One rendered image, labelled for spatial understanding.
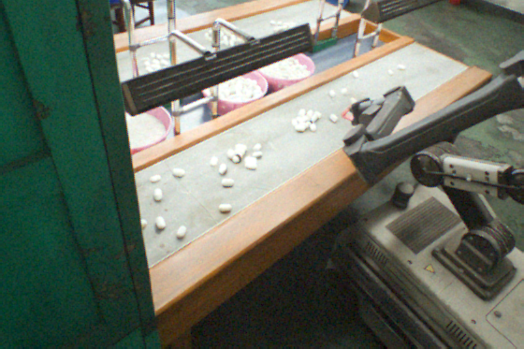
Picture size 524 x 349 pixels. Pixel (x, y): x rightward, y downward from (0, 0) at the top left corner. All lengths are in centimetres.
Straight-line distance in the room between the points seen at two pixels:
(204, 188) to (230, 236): 20
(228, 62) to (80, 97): 66
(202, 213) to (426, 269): 79
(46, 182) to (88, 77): 13
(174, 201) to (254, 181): 24
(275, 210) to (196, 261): 26
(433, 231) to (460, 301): 28
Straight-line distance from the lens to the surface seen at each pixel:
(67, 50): 43
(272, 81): 168
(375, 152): 84
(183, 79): 100
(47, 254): 60
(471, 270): 152
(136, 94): 95
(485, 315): 151
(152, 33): 197
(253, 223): 108
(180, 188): 119
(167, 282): 98
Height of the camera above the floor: 160
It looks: 40 degrees down
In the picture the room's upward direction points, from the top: 8 degrees clockwise
